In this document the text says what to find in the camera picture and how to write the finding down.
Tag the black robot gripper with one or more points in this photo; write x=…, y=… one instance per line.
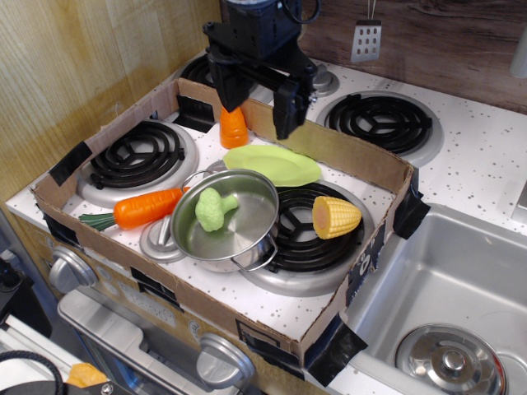
x=259, y=41

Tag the green toy broccoli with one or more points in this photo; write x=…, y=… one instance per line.
x=211, y=208

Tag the small steel pot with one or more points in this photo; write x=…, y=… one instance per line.
x=247, y=240

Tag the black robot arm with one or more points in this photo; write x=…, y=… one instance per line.
x=259, y=45

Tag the orange toy carrot tip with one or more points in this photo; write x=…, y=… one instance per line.
x=233, y=130

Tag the silver back stove knob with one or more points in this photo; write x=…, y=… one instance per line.
x=325, y=82

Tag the silver stove knob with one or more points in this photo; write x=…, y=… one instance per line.
x=157, y=243
x=325, y=82

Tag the back left stove burner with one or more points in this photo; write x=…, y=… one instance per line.
x=197, y=70

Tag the stove burner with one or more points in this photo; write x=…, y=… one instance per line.
x=154, y=155
x=306, y=265
x=197, y=70
x=392, y=121

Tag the green plastic plate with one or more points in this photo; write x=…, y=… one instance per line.
x=283, y=167

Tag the brown cardboard fence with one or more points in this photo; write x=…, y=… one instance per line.
x=276, y=332

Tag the hanging silver slotted spatula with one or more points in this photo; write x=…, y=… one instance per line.
x=367, y=37

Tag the front left stove burner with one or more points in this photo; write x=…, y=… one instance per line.
x=154, y=155

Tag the yellow toy corn cob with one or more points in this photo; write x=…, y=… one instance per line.
x=334, y=217

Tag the back right stove burner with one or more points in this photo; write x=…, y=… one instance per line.
x=392, y=121

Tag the orange toy carrot with leaves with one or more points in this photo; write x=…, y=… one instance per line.
x=133, y=212

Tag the front right stove burner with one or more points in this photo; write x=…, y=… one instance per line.
x=306, y=265

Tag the silver front stove knob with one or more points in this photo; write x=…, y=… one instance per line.
x=157, y=243

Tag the steel sink basin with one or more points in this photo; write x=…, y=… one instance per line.
x=455, y=270

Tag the left oven knob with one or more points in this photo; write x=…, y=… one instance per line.
x=69, y=271

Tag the oven knob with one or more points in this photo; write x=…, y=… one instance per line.
x=222, y=365
x=69, y=271

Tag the right oven knob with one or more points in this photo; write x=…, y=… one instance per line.
x=222, y=365

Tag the steel pot lid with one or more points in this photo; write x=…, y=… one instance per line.
x=452, y=360

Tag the yellow sponge piece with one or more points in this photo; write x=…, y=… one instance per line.
x=85, y=375

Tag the silver oven door handle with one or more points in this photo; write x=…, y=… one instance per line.
x=140, y=357

